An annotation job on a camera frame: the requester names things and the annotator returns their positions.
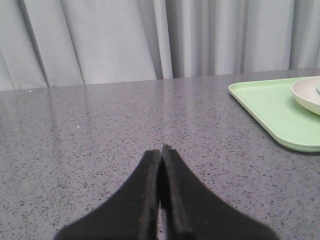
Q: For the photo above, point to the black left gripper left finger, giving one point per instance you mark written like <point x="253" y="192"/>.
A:
<point x="130" y="214"/>

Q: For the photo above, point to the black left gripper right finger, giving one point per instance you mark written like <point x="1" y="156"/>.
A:
<point x="193" y="212"/>

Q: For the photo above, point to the cream round plate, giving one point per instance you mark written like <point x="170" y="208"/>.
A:
<point x="305" y="92"/>

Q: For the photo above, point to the light green tray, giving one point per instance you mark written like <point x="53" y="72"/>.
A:
<point x="273" y="106"/>

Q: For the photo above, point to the light blue spoon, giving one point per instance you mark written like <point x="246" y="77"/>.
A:
<point x="318" y="87"/>

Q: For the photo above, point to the grey curtain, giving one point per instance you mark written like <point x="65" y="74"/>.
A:
<point x="55" y="43"/>

